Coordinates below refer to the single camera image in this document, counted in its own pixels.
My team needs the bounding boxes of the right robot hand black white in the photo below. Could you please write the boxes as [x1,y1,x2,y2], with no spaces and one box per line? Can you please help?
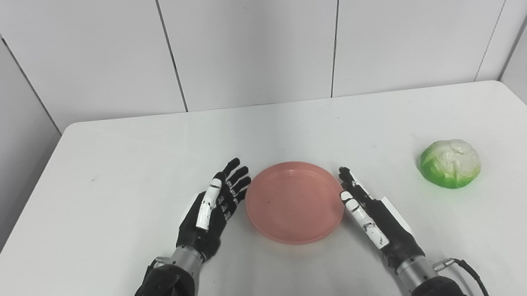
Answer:
[338,161,427,274]

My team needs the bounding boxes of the green white cabbage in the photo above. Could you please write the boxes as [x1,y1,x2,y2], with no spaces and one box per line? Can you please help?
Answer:
[418,137,484,192]

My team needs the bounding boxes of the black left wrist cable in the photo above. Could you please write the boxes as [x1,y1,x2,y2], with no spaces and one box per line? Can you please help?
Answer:
[143,256,175,280]

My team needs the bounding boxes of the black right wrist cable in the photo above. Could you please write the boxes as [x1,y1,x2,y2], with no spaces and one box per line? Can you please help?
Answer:
[432,255,492,296]

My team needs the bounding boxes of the pink round plate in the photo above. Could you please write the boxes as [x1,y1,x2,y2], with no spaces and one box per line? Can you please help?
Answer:
[242,158,348,249]

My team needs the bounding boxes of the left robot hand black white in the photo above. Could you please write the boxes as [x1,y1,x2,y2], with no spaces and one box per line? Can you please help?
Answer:
[169,157,258,264]

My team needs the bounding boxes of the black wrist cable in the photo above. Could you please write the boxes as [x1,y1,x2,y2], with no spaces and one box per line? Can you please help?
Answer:
[432,255,492,296]
[143,256,175,280]

